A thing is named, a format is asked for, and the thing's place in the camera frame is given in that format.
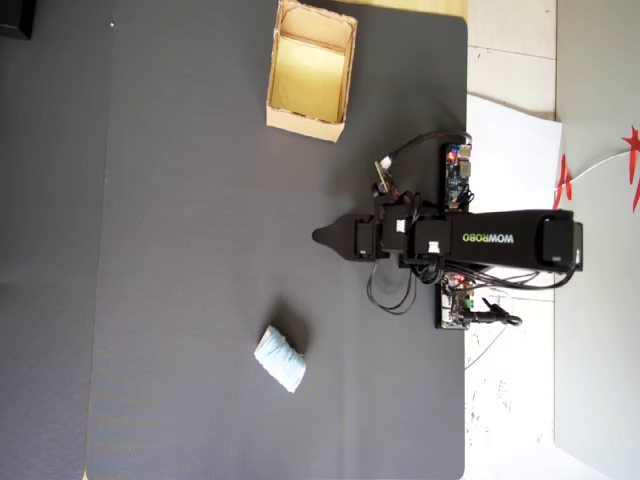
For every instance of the black gripper with servos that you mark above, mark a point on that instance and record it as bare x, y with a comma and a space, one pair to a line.
392, 235

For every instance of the black WOWROBO robot arm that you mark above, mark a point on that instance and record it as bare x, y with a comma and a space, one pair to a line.
500, 240

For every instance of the light blue wrapped block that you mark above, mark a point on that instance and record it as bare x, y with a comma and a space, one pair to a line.
280, 360

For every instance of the open cardboard box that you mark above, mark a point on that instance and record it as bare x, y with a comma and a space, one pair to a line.
310, 70

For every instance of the black box object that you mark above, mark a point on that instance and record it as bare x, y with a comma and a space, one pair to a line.
15, 17

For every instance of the blue circuit board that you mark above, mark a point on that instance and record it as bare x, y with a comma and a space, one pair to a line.
456, 175

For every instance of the motor driver circuit board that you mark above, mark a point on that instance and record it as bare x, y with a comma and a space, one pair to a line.
452, 305

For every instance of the large black textured mat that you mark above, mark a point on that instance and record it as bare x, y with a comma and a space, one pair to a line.
200, 200

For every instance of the black power plug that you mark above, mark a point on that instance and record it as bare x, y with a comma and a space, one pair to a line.
492, 317

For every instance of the white paper sheet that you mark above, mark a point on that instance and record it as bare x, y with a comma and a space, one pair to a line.
510, 150

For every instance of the grey flat board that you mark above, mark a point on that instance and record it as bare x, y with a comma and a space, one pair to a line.
595, 300

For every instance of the dark grey floor mat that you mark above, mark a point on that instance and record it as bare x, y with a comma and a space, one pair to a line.
45, 200

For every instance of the red paper star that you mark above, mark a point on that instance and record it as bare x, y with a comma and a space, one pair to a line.
635, 150

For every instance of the small wrist camera board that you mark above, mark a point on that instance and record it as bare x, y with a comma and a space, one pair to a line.
385, 177

